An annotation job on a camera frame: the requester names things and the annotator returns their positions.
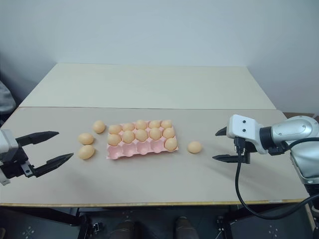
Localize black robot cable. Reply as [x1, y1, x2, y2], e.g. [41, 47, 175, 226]
[268, 137, 319, 155]
[233, 136, 319, 221]

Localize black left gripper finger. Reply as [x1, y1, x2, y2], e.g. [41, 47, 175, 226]
[14, 130, 60, 148]
[32, 153, 75, 178]

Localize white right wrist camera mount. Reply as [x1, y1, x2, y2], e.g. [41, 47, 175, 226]
[226, 114, 272, 155]

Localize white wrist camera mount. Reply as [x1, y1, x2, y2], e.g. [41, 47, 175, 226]
[226, 114, 272, 155]
[0, 128, 20, 186]

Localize dark brown rounded shape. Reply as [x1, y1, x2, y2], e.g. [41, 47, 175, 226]
[175, 216, 195, 239]
[116, 219, 137, 239]

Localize pink egg tray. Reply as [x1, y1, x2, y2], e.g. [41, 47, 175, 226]
[106, 121, 179, 160]

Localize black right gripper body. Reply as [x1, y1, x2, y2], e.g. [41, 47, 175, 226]
[233, 136, 251, 164]

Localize black table frame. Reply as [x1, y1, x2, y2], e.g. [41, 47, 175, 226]
[0, 204, 310, 239]

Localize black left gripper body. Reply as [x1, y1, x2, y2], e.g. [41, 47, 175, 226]
[0, 142, 35, 179]

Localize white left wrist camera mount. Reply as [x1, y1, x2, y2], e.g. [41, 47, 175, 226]
[0, 128, 20, 186]

